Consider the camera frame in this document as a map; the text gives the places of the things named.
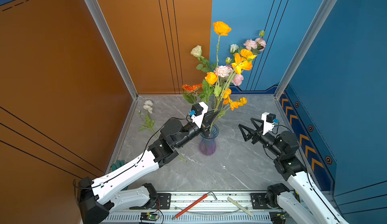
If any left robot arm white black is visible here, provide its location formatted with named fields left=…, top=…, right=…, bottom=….
left=75, top=110, right=218, bottom=224

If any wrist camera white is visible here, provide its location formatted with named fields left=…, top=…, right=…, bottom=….
left=261, top=112, right=279, bottom=135
left=189, top=102, right=208, bottom=128

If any pink carnation flower stem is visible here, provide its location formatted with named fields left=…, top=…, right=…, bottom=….
left=214, top=65, right=244, bottom=86

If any teal green object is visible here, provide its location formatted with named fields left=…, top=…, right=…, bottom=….
left=110, top=160, right=126, bottom=172

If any red handled tool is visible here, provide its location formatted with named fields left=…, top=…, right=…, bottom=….
left=172, top=191, right=218, bottom=220

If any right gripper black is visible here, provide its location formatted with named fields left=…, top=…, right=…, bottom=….
left=239, top=118, right=284, bottom=160

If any white rose bud stem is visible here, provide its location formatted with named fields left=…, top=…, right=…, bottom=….
left=230, top=44, right=239, bottom=55

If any aluminium rail base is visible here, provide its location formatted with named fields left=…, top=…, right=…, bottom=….
left=101, top=184, right=286, bottom=224

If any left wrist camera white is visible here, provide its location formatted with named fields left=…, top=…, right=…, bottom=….
left=189, top=102, right=208, bottom=128

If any left circuit board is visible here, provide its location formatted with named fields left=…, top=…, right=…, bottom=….
left=139, top=213, right=160, bottom=224

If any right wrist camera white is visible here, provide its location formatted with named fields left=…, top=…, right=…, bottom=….
left=261, top=112, right=279, bottom=135

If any pink peony flower stem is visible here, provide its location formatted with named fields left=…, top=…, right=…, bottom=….
left=243, top=30, right=267, bottom=55

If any cream flat stick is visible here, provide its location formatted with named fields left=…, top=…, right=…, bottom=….
left=227, top=196, right=254, bottom=217

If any circuit board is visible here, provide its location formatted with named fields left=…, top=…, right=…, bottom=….
left=269, top=212, right=290, bottom=224
left=139, top=213, right=160, bottom=224

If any aluminium corner post left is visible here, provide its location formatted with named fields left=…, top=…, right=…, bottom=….
left=84, top=0, right=138, bottom=100

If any white small daisy flower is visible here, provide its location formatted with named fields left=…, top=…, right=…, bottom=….
left=138, top=99, right=187, bottom=161

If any cream white rose stem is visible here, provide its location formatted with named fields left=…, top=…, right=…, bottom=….
left=190, top=45, right=219, bottom=85

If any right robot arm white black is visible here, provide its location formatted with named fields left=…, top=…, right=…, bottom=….
left=238, top=118, right=347, bottom=224

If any clear glass vase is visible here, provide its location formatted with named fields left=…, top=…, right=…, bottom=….
left=212, top=86, right=223, bottom=111

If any blue purple glass vase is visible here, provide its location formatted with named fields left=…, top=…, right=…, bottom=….
left=199, top=125, right=219, bottom=156

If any aluminium corner post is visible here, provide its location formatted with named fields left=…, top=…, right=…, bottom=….
left=84, top=0, right=138, bottom=100
left=274, top=0, right=337, bottom=100

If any aluminium corner post right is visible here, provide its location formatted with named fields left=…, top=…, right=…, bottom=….
left=274, top=0, right=337, bottom=100

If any yellow orange poppy stem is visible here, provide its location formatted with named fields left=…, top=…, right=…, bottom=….
left=213, top=88, right=248, bottom=125

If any right circuit board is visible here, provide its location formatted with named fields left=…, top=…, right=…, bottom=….
left=269, top=212, right=290, bottom=224

